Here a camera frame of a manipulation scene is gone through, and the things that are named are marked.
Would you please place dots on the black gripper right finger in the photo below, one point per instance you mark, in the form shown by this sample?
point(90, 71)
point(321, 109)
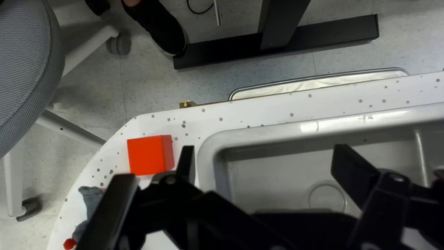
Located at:
point(355, 171)

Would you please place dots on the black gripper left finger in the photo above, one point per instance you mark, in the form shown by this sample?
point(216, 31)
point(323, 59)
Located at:
point(187, 164)

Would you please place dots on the orange cube block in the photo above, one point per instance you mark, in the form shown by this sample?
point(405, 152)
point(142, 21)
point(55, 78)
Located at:
point(151, 154)

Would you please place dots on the small brass fitting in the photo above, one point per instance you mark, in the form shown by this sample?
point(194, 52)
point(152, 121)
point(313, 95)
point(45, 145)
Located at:
point(188, 103)

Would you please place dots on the grey toy sink basin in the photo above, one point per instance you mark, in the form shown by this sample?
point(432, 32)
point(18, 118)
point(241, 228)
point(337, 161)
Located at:
point(287, 167)

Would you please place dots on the white speckled toy kitchen counter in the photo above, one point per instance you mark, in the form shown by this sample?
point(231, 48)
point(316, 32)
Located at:
point(287, 109)

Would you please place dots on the clear plastic tray edge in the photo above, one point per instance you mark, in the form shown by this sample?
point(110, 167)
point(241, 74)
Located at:
point(314, 85)

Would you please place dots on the grey toy figure red blue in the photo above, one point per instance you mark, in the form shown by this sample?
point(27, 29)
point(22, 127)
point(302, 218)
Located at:
point(91, 203)

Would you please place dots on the grey chair caster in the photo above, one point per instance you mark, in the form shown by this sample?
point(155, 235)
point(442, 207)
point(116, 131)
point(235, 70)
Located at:
point(120, 45)

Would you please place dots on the black shoe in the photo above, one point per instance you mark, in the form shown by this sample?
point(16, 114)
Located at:
point(158, 23)

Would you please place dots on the grey office chair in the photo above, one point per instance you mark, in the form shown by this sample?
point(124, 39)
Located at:
point(74, 50)

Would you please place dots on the grey office chair seat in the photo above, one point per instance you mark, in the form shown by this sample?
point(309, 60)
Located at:
point(23, 70)

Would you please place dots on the black desk leg frame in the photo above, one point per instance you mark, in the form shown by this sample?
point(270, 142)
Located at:
point(287, 32)

